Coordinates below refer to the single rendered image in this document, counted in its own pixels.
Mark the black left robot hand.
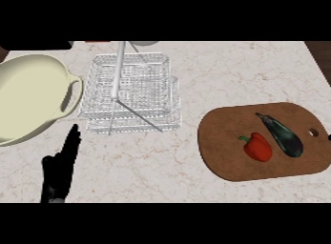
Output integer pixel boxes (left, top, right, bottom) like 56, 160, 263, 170
40, 123, 82, 204

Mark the red bell pepper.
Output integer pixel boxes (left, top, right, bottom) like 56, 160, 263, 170
238, 132, 273, 163

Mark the brown wooden cutting board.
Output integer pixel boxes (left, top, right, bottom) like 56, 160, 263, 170
196, 101, 331, 183

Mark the dark green eggplant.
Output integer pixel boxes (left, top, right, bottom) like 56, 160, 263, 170
254, 112, 304, 158

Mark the cream oval baking dish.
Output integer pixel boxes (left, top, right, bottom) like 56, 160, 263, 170
0, 53, 84, 148

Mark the black appliance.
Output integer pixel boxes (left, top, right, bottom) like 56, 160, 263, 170
0, 41, 74, 51

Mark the grey round object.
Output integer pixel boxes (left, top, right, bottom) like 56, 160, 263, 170
131, 41, 159, 47

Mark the white wire tiered basket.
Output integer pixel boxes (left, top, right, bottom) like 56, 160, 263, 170
77, 41, 181, 135

